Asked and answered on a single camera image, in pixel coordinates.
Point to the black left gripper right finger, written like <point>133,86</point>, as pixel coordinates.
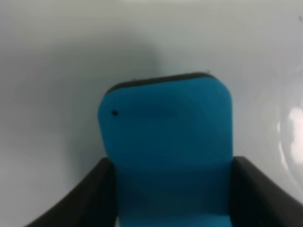
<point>256,201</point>

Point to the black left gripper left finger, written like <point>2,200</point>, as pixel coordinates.
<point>92,203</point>

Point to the blue whiteboard eraser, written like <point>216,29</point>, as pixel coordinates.
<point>170,141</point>

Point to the white whiteboard with aluminium frame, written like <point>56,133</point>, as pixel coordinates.
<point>59,57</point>

